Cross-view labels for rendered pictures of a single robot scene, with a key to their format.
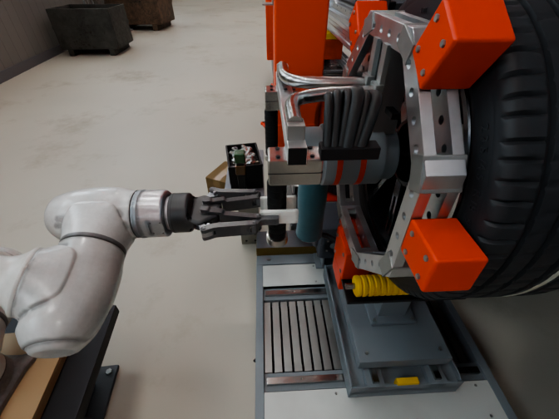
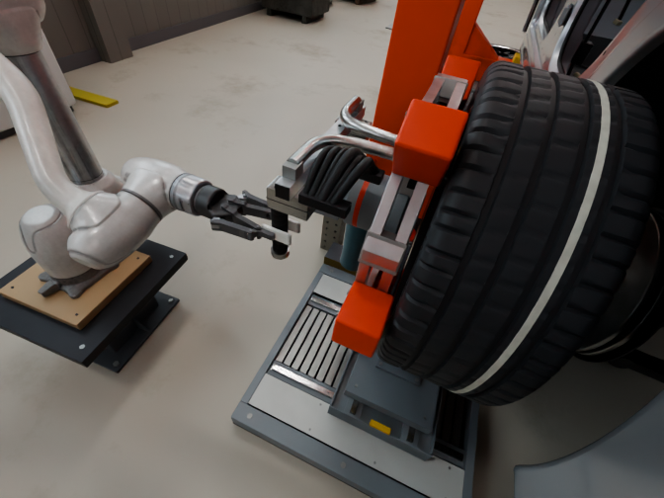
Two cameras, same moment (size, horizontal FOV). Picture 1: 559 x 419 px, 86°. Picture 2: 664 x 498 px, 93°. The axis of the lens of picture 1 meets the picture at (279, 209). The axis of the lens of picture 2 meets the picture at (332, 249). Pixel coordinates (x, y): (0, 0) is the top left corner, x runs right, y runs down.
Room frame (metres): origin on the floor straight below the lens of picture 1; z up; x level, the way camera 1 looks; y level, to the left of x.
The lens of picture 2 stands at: (0.02, -0.28, 1.32)
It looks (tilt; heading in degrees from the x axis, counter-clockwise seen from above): 46 degrees down; 20
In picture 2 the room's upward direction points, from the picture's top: 9 degrees clockwise
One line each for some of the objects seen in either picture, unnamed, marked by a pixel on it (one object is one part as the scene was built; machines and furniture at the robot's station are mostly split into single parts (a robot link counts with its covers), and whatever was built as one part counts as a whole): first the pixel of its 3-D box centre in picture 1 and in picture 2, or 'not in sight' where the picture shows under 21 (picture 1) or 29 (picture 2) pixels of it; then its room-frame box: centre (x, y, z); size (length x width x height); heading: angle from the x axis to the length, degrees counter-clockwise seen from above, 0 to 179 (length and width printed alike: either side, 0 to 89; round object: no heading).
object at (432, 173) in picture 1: (373, 153); (403, 211); (0.63, -0.22, 0.85); 0.54 x 0.07 x 0.54; 3
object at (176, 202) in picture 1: (196, 212); (221, 206); (0.44, 0.16, 0.83); 0.09 x 0.08 x 0.07; 93
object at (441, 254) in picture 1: (438, 253); (362, 318); (0.31, -0.24, 0.85); 0.09 x 0.08 x 0.07; 3
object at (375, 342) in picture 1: (392, 288); (409, 345); (0.64, -0.39, 0.32); 0.40 x 0.30 x 0.28; 3
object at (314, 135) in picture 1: (343, 154); (374, 203); (0.62, -0.15, 0.85); 0.21 x 0.14 x 0.14; 93
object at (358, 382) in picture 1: (380, 318); (395, 368); (0.64, -0.39, 0.13); 0.50 x 0.36 x 0.10; 3
